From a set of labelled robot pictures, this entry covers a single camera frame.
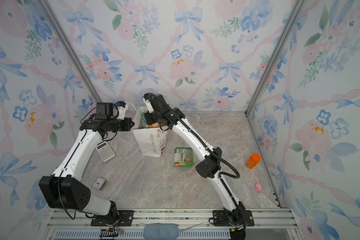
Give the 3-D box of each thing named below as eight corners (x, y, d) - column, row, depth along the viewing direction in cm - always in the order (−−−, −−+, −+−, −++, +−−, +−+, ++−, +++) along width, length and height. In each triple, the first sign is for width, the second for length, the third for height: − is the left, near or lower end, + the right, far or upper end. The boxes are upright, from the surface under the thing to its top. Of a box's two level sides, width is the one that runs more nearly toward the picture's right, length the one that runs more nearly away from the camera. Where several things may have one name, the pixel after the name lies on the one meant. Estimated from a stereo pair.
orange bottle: (246, 169, 93) (252, 161, 84) (243, 161, 96) (250, 153, 87) (255, 169, 93) (262, 161, 84) (252, 161, 96) (259, 153, 87)
